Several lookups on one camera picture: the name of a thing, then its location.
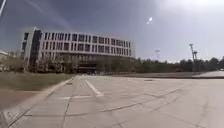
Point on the pale concrete kerb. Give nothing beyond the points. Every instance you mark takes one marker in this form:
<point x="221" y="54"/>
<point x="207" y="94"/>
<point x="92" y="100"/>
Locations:
<point x="30" y="101"/>

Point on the tall floodlight pole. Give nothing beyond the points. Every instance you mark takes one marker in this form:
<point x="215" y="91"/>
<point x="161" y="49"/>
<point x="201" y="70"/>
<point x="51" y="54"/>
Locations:
<point x="192" y="55"/>

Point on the dry grass verge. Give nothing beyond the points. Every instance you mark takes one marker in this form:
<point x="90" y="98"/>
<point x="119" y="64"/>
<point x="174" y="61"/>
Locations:
<point x="30" y="80"/>

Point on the large white multi-storey building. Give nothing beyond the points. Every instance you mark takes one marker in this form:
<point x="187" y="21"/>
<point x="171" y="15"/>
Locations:
<point x="83" y="45"/>

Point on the grey concrete slab road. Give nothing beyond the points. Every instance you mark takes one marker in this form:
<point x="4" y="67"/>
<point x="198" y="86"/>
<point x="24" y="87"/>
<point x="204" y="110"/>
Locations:
<point x="140" y="103"/>

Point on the row of small bare trees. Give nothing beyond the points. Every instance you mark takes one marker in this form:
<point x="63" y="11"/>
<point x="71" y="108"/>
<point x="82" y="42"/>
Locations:
<point x="40" y="63"/>

